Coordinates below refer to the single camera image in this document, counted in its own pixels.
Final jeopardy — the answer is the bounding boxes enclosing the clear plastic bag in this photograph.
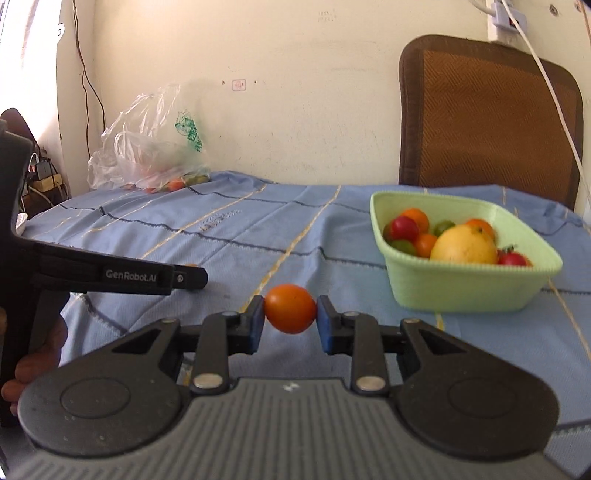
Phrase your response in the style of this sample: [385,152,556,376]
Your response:
[88,84,212,191]

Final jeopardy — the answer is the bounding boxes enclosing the large yellow grapefruit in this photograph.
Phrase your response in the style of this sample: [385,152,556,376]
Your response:
[430,224,498,265]

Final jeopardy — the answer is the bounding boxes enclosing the brown woven chair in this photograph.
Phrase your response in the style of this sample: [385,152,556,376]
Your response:
[398,34,583,210]

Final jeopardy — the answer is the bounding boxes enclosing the white power strip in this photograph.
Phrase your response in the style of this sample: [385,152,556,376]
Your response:
[487,0,528,43]

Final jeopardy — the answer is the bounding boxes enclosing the light green plastic basket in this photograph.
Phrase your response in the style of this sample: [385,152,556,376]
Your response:
[370,191,563,313]

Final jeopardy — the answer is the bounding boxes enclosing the large orange tangerine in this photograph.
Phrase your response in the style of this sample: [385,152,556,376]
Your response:
[465,218,496,243]

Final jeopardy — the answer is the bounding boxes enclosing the orange cherry tomato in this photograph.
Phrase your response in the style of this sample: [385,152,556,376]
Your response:
[264,284,317,334]

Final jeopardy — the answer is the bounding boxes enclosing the dark wall cable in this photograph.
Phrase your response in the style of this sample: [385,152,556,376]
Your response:
[73,0,106,190]

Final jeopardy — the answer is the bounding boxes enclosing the white cable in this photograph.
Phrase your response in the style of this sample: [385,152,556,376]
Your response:
[503,0,591,217]

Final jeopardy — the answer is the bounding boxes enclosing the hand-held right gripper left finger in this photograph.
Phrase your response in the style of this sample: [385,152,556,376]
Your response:
[111,296,266,394]

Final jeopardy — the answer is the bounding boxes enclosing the person's left hand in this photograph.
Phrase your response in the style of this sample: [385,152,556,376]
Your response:
[1,318,68,416]

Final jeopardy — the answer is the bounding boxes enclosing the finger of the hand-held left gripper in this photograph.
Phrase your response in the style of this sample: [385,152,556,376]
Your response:
[34,244,208,296]

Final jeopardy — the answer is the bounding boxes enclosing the small red tomato with stem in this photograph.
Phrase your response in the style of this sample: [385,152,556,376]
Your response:
[497,246,529,267]

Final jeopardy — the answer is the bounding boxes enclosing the beige power strip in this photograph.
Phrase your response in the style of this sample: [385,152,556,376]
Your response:
[28,175,63,193]

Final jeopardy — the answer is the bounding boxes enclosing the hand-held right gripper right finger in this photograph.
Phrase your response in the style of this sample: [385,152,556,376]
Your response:
[316,296,467,394]

